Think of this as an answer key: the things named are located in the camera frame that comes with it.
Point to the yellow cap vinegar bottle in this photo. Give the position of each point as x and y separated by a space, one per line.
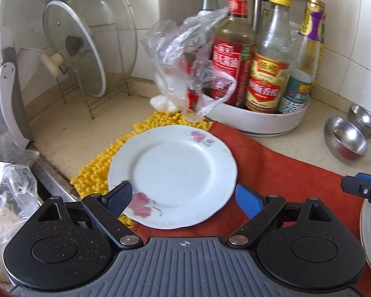
270 68

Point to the yellow chenille mat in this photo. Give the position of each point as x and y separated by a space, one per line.
92 173

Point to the white two-tier turntable rack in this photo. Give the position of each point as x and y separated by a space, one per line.
259 120

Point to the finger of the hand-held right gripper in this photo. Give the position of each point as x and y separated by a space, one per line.
354 184

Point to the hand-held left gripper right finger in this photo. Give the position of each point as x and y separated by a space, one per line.
249 201

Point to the white kitchen appliance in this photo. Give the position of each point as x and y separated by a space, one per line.
9 83

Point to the dark steel bottle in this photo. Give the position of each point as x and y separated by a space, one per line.
259 12

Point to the red label soy sauce bottle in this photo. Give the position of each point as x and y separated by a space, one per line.
233 46

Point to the stainless steel bowl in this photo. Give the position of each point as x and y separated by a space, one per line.
346 137
363 119

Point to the large clear glass lid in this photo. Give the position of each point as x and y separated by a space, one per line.
117 24

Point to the clear plastic bag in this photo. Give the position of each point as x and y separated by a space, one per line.
173 55

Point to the white rim glass lid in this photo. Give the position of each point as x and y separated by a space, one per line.
77 52

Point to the white red packet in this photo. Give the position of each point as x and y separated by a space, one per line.
173 89

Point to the plastic bag with white contents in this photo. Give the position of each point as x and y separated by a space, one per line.
9 191

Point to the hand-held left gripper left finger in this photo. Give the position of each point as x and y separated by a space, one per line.
121 195

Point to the steel sink rim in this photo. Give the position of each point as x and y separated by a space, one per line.
54 179

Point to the clear bottle gold cap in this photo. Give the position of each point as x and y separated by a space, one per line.
306 52

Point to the red cloth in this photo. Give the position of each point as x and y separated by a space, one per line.
290 173

